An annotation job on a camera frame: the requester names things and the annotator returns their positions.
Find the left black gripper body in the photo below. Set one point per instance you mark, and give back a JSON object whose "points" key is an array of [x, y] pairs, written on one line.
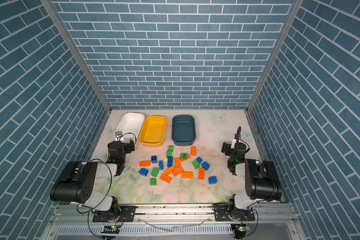
{"points": [[127, 147]]}

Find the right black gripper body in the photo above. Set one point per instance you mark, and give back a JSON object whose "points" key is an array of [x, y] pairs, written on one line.
{"points": [[226, 148]]}

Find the small blue lego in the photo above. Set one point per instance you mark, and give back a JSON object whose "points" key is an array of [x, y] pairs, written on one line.
{"points": [[154, 159], [199, 160]]}

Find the narrow blue lego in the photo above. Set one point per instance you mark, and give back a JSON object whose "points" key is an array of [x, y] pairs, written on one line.
{"points": [[161, 165]]}

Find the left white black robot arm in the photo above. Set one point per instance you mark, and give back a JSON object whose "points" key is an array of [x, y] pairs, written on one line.
{"points": [[76, 184]]}

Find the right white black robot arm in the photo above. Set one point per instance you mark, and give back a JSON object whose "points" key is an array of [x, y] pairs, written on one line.
{"points": [[261, 181]]}

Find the white plastic container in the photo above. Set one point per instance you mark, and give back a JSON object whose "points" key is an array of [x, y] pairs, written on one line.
{"points": [[129, 127]]}

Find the blue lego bottom right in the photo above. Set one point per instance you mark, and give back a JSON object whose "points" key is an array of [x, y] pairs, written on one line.
{"points": [[212, 180]]}

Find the yellow plastic container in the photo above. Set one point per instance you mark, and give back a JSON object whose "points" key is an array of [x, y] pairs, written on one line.
{"points": [[153, 131]]}

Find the green lego bottom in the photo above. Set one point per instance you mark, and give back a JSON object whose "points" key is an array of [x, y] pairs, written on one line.
{"points": [[153, 182]]}

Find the green lego below top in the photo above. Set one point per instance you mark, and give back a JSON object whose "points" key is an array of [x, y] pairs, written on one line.
{"points": [[169, 153]]}

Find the tall blue lego centre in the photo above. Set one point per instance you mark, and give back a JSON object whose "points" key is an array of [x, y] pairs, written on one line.
{"points": [[170, 162]]}

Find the orange lego diagonal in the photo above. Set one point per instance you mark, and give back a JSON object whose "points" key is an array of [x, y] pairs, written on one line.
{"points": [[169, 170]]}

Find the dark teal plastic container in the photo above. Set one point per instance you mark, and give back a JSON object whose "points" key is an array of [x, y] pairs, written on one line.
{"points": [[183, 130]]}

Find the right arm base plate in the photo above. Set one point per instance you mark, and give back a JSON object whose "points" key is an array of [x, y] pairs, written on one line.
{"points": [[224, 213]]}

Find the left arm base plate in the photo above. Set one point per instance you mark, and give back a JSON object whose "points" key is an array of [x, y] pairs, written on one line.
{"points": [[115, 214]]}

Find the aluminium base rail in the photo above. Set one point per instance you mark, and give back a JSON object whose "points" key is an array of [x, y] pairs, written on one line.
{"points": [[273, 221]]}

